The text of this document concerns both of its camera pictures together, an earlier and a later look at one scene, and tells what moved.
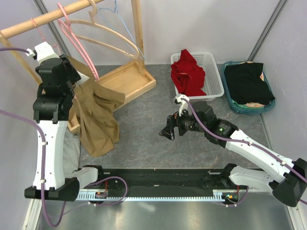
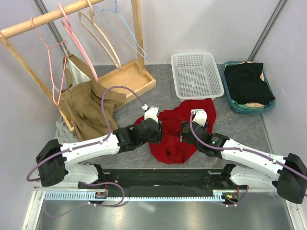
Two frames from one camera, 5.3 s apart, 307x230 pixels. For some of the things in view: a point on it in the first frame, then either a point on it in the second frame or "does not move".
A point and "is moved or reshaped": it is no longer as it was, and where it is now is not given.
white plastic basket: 212,84 does not move
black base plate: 158,178 does not move
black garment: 245,85 does not move
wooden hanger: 108,30 to 91,17
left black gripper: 74,75 to 159,134
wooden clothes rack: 133,80 does not move
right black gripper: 172,121 to 182,135
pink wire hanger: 52,45 is moved or reshaped
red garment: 187,76 to 170,149
